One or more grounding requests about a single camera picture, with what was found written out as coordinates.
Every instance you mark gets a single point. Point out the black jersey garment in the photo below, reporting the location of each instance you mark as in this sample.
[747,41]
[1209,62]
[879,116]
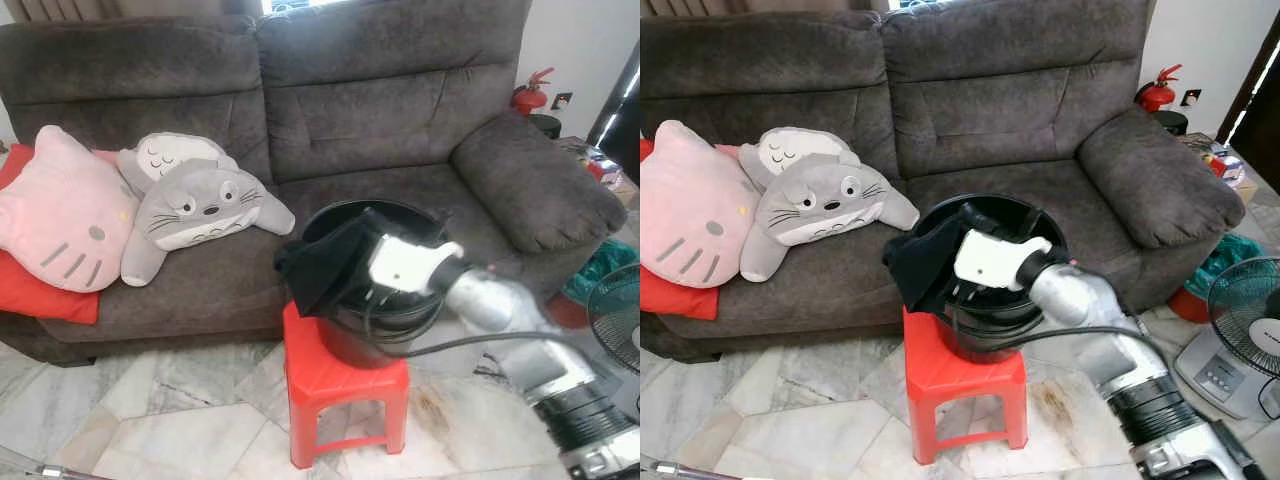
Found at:
[325,265]
[930,265]

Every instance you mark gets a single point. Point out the green plastic bag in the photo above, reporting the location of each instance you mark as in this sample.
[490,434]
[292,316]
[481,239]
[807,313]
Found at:
[600,265]
[1225,265]

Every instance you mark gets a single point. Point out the pink cat face cushion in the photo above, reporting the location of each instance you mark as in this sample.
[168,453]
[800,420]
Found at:
[690,210]
[60,210]

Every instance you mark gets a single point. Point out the grey standing fan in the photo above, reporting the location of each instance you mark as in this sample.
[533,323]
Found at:
[1245,310]
[615,320]

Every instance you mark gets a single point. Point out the red plastic basin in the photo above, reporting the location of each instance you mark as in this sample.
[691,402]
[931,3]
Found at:
[1187,306]
[565,312]

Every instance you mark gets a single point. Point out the black round stool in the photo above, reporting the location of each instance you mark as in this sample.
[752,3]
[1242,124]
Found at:
[1168,123]
[545,125]

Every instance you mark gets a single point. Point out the grey Totoro plush closed eyes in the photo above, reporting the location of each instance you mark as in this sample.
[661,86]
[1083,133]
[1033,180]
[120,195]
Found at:
[795,148]
[170,152]

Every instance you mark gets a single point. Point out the red fire extinguisher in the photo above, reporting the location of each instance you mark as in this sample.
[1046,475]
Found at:
[1157,95]
[528,98]

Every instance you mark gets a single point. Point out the grey Totoro plush open eyes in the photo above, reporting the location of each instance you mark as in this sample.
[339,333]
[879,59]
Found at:
[200,210]
[820,205]

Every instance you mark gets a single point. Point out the brown curtain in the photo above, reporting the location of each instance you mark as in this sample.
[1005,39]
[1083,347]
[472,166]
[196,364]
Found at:
[140,8]
[760,6]

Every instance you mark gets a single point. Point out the dark grey fabric sofa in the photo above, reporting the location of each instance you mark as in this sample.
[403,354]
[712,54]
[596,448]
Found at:
[1000,120]
[380,120]

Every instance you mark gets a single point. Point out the black plastic bucket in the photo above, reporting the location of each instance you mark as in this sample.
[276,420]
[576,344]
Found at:
[985,340]
[370,340]

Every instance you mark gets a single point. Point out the red plastic stool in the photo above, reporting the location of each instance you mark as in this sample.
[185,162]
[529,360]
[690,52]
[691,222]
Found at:
[340,390]
[960,385]

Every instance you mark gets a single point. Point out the dark wall switch plate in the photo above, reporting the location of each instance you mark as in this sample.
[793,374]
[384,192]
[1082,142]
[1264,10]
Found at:
[562,101]
[1191,97]

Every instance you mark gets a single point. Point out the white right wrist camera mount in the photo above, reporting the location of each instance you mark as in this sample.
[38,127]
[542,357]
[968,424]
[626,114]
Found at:
[405,262]
[995,258]

